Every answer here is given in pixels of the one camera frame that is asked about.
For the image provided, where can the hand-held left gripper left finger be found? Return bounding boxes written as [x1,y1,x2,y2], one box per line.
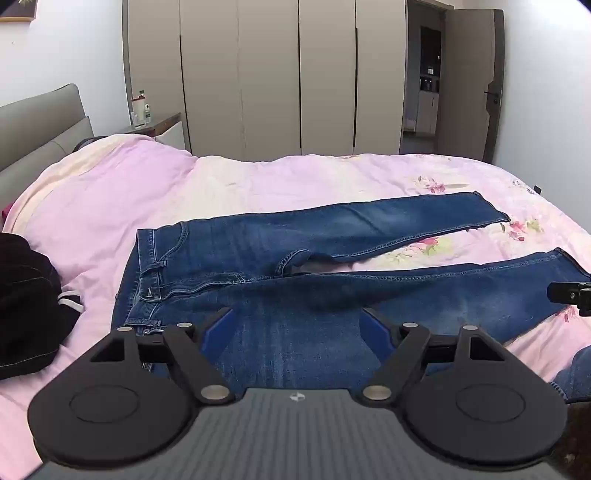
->
[90,307,234,403]

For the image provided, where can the beige wardrobe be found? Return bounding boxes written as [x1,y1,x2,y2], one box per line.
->
[122,0,409,162]

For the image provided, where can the black garment with white drawstring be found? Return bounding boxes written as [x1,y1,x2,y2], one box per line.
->
[0,232,85,381]

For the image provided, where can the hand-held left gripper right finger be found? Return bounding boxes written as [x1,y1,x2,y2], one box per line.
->
[360,307,506,403]

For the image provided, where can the blue denim pants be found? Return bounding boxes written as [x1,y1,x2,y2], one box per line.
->
[111,191,591,398]

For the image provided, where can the framed wall picture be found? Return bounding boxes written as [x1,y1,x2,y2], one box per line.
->
[0,0,37,23]

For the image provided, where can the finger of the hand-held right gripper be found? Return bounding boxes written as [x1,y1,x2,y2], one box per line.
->
[546,279,591,318]

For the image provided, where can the white nightstand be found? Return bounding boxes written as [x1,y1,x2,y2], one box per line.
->
[127,112,188,151]

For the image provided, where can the grey padded headboard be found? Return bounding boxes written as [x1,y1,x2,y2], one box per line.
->
[0,84,95,208]

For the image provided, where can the dark hallway cabinet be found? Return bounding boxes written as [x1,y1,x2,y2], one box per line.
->
[416,25,444,136]

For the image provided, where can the grey room door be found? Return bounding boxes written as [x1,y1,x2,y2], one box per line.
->
[436,8,505,164]

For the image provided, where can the pink floral blanket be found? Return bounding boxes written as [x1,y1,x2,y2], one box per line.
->
[0,134,591,480]

